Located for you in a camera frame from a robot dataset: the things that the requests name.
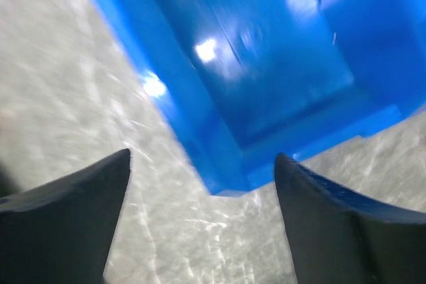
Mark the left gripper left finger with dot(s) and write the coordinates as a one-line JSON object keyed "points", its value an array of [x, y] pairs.
{"points": [[62, 231]]}

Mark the blue three-compartment plastic bin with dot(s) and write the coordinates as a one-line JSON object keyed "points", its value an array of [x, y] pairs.
{"points": [[240, 81]]}

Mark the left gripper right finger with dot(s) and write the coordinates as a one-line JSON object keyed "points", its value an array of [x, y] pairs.
{"points": [[337, 235]]}

